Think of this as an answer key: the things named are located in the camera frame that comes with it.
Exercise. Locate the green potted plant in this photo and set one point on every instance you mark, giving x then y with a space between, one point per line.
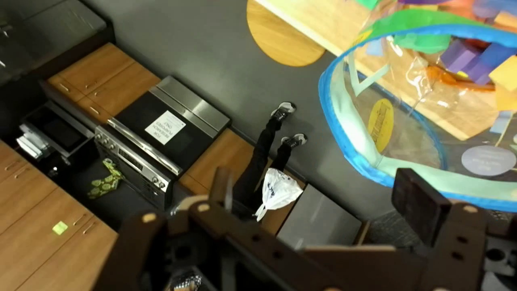
107 183

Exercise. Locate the white paper sign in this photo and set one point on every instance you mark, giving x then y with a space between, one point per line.
163 128

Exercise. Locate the stainless steel dishwasher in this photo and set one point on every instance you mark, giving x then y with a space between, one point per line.
317 220

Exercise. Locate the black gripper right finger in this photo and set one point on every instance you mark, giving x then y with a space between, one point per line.
417 207

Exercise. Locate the clear plastic toy basket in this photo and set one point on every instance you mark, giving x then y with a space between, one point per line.
344 134

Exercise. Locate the wooden lower cabinet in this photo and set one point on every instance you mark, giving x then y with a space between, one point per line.
220 155
102 81

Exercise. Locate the white plastic bag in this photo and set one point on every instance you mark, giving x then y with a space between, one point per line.
276 191

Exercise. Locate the person in black jacket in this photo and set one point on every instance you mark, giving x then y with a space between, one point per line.
264 155

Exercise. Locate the purple foam block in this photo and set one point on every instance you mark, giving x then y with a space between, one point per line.
457 53

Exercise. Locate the round wooden stool seat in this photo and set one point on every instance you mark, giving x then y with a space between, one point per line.
280 37

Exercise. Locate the small blue foam block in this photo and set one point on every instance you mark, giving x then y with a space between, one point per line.
486 58

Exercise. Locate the black electronic box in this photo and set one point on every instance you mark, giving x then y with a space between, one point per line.
196 139

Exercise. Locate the wooden upper cabinets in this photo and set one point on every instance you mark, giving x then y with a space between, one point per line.
32 226

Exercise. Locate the green sticky note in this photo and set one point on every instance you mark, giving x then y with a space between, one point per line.
60 228

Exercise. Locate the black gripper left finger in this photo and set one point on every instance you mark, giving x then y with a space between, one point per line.
220 188

